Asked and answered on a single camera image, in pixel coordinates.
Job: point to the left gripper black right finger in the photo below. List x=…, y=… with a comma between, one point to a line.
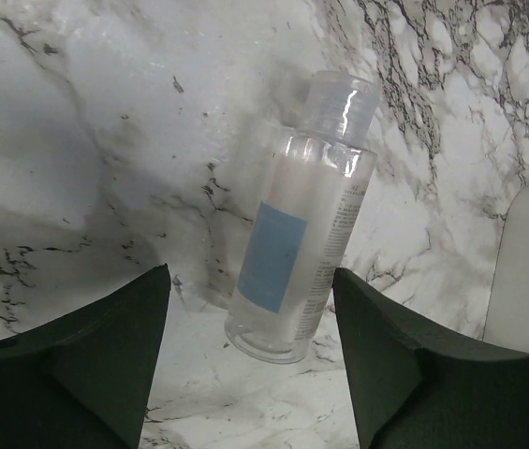
x=416, y=384

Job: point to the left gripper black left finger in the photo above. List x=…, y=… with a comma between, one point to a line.
x=83, y=380

